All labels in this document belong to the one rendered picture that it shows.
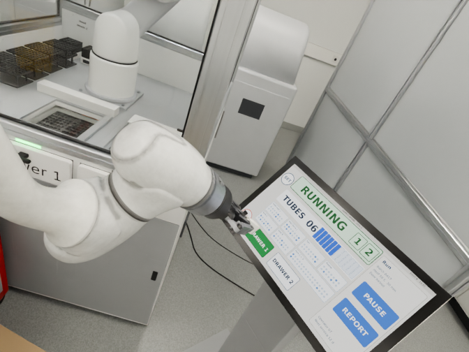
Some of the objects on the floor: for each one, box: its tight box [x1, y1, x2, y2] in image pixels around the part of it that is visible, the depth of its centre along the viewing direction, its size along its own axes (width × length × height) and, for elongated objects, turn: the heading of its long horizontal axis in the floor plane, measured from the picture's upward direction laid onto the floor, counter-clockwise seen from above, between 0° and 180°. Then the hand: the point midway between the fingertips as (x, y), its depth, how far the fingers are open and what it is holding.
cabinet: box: [0, 138, 214, 325], centre depth 164 cm, size 95×103×80 cm
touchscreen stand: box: [182, 281, 300, 352], centre depth 110 cm, size 50×45×102 cm
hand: (249, 225), depth 73 cm, fingers closed
